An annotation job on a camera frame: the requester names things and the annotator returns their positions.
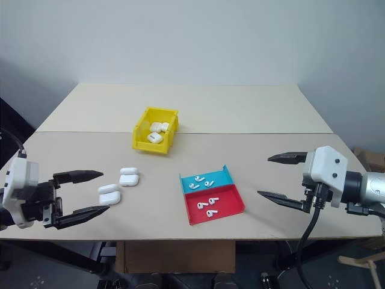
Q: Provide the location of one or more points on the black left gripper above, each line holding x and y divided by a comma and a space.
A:
36, 204

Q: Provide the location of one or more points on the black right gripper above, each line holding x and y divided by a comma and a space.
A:
308, 198

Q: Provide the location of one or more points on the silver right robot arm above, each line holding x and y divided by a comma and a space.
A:
373, 186

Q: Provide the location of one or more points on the yellow plastic tray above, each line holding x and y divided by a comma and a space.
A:
141, 141

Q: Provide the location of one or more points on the white earbud cases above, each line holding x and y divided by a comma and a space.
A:
155, 138

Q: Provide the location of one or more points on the brown cardboard box under table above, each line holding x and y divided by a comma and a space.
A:
180, 256

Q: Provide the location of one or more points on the white earbud on table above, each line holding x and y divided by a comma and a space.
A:
129, 178

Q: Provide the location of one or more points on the red shallow tray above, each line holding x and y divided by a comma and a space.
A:
231, 201

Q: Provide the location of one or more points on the blue shallow tray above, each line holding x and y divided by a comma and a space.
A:
219, 177

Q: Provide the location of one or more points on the dark rounded shape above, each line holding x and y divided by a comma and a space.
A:
154, 281
224, 280

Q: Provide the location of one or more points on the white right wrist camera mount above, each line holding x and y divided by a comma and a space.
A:
325, 165

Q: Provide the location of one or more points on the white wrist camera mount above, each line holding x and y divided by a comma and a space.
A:
325, 165
21, 177

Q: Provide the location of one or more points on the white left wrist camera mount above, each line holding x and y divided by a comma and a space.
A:
21, 177

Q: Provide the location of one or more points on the black post with silver knob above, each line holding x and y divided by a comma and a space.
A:
264, 280

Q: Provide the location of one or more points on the light wooden frame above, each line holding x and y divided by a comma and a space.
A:
373, 262

